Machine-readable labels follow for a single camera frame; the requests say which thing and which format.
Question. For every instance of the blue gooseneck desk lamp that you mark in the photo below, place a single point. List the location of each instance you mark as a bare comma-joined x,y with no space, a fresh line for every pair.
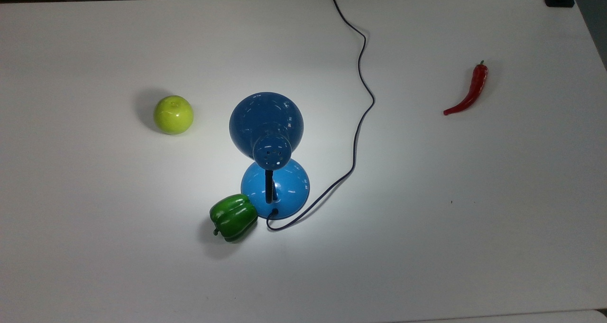
265,119

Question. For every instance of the green toy bell pepper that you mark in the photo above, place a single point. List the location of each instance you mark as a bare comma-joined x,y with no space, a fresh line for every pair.
234,216

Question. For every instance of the yellow-green toy apple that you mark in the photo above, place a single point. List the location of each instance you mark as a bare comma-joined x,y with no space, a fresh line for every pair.
173,115

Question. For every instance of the red toy chili pepper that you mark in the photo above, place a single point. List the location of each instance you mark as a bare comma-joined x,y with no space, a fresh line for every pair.
476,83

